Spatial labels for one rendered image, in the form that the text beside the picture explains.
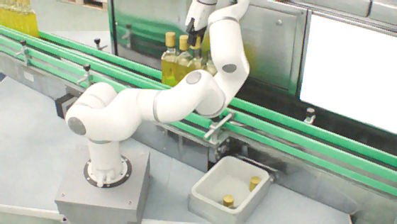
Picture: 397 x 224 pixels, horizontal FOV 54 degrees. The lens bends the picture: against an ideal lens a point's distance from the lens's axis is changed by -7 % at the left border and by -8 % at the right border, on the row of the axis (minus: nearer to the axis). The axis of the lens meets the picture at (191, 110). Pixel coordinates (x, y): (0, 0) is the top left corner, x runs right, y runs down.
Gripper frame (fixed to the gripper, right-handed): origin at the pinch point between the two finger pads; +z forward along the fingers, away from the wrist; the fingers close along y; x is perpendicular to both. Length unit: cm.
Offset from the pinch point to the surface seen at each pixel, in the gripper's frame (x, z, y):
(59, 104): -43, 48, 21
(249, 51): 15.0, 2.6, -13.7
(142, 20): -36.6, 17.9, -18.0
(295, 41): 29.0, -10.2, -12.8
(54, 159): -24, 51, 41
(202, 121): 16.9, 18.7, 12.7
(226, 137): 24.9, 23.7, 7.4
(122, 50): -45, 38, -18
